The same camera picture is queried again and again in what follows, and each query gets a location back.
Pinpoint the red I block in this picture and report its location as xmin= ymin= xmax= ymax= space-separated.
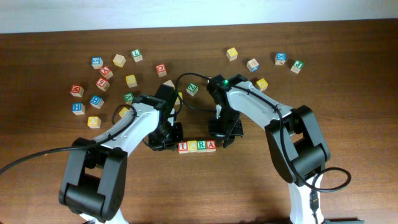
xmin=178 ymin=142 xmax=188 ymax=154

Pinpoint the red a block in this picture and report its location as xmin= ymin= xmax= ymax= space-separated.
xmin=99 ymin=66 xmax=113 ymax=80
xmin=206 ymin=140 xmax=217 ymax=152

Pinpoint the yellow C block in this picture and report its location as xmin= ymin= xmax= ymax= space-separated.
xmin=187 ymin=141 xmax=198 ymax=152

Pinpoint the green R block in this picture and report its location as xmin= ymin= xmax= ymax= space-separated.
xmin=197 ymin=140 xmax=207 ymax=152

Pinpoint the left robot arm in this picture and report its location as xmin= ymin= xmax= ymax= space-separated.
xmin=58 ymin=85 xmax=183 ymax=223

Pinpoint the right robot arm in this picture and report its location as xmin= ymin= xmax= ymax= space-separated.
xmin=206 ymin=75 xmax=330 ymax=223

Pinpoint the yellow S block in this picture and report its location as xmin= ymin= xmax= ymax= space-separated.
xmin=175 ymin=92 xmax=183 ymax=105

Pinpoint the green V block centre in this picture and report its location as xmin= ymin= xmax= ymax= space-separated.
xmin=186 ymin=83 xmax=198 ymax=96

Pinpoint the green v block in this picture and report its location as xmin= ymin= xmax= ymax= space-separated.
xmin=186 ymin=83 xmax=198 ymax=96
xmin=123 ymin=92 xmax=134 ymax=105

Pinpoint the plain wooden block centre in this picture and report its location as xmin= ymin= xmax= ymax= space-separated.
xmin=164 ymin=80 xmax=175 ymax=88

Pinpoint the plain wooden block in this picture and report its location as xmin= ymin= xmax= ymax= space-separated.
xmin=164 ymin=80 xmax=175 ymax=88
xmin=113 ymin=54 xmax=126 ymax=68

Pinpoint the yellow O block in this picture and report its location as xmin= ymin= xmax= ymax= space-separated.
xmin=119 ymin=107 xmax=129 ymax=118

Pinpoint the yellow block right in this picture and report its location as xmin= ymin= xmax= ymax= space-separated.
xmin=255 ymin=78 xmax=269 ymax=91

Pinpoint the green V block left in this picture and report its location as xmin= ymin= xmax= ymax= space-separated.
xmin=123 ymin=92 xmax=134 ymax=105

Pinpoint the wooden block blue side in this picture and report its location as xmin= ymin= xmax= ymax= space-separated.
xmin=246 ymin=58 xmax=259 ymax=72

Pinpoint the red Q block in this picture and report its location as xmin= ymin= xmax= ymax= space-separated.
xmin=155 ymin=63 xmax=167 ymax=77

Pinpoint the yellow block upper left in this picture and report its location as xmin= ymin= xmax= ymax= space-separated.
xmin=126 ymin=75 xmax=137 ymax=88

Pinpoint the yellow block top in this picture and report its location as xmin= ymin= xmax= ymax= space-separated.
xmin=226 ymin=47 xmax=238 ymax=61

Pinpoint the yellow block bottom left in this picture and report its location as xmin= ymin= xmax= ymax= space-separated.
xmin=87 ymin=116 xmax=101 ymax=129

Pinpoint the blue H block tilted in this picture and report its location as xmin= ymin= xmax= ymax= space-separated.
xmin=90 ymin=95 xmax=104 ymax=109

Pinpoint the red 6 block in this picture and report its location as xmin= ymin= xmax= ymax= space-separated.
xmin=96 ymin=77 xmax=110 ymax=91

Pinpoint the blue X block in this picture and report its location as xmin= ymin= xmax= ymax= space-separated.
xmin=275 ymin=52 xmax=287 ymax=65

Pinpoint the green L block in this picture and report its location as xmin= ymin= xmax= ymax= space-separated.
xmin=131 ymin=49 xmax=143 ymax=62

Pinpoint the plain wooden block left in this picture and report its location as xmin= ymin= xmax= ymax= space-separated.
xmin=113 ymin=54 xmax=126 ymax=68

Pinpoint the green J block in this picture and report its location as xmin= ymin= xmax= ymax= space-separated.
xmin=290 ymin=60 xmax=304 ymax=74

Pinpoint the blue H block left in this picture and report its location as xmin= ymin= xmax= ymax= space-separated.
xmin=72 ymin=103 xmax=85 ymax=115

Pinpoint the blue S block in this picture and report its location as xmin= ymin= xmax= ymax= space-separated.
xmin=91 ymin=57 xmax=103 ymax=70

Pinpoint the red M block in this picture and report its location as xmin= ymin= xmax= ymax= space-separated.
xmin=70 ymin=85 xmax=84 ymax=97

